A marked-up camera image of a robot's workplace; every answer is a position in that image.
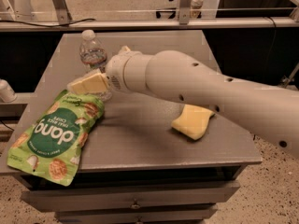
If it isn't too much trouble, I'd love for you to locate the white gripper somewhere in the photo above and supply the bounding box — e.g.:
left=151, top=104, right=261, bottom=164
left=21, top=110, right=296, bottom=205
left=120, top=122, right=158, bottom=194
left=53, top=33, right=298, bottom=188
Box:
left=66, top=46, right=140, bottom=94

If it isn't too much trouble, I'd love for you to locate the clear plastic water bottle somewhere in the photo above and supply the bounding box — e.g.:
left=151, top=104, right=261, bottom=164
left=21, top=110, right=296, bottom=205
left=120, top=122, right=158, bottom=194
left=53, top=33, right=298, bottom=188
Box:
left=78, top=29, right=113, bottom=103

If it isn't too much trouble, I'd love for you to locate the green rice chip bag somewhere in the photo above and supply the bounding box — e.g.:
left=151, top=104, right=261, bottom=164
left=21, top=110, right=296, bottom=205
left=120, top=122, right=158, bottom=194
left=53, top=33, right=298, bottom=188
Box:
left=7, top=90, right=105, bottom=187

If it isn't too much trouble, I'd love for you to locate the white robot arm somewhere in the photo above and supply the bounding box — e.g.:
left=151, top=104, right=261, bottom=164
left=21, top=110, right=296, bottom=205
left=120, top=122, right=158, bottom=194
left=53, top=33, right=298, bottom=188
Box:
left=67, top=50, right=299, bottom=158

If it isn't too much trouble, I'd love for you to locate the yellow sponge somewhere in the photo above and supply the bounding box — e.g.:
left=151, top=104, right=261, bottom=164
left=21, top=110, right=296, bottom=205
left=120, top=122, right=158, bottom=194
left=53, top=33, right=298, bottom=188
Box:
left=171, top=105, right=214, bottom=140

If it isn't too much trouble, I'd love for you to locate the grey cabinet with drawers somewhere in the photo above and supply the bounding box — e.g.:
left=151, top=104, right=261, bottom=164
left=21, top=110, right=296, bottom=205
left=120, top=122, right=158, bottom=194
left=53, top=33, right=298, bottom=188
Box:
left=1, top=30, right=262, bottom=224

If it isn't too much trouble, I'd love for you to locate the white cylinder at left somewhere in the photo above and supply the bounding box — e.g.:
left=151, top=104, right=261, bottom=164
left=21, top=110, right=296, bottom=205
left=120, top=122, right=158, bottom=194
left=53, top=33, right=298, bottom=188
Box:
left=0, top=79, right=17, bottom=103

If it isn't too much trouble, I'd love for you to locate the upper drawer knob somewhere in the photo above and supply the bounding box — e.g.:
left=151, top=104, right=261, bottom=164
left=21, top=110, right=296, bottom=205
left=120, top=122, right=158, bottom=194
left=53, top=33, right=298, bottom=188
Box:
left=130, top=201, right=141, bottom=210

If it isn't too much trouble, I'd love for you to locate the left metal bracket post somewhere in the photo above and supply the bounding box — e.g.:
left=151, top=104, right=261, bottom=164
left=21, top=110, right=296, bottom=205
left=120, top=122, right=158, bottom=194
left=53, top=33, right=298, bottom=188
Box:
left=52, top=0, right=72, bottom=25

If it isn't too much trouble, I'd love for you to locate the metal bracket post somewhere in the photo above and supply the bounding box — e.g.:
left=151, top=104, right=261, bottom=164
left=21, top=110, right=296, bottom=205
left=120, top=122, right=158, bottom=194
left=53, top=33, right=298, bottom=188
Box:
left=52, top=0, right=72, bottom=25
left=178, top=0, right=191, bottom=25

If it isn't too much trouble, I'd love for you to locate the black cable on rail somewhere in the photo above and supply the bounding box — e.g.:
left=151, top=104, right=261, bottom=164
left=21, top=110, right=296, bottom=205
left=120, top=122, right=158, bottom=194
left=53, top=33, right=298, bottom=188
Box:
left=0, top=17, right=97, bottom=28

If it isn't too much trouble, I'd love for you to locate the centre metal bracket post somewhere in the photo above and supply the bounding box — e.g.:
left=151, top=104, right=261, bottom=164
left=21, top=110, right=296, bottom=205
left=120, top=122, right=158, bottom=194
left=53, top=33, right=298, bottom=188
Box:
left=178, top=0, right=191, bottom=25

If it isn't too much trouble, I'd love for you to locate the metal frame rail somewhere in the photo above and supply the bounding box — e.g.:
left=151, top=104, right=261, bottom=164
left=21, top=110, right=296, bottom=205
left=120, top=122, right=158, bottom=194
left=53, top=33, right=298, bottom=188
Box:
left=0, top=17, right=299, bottom=32

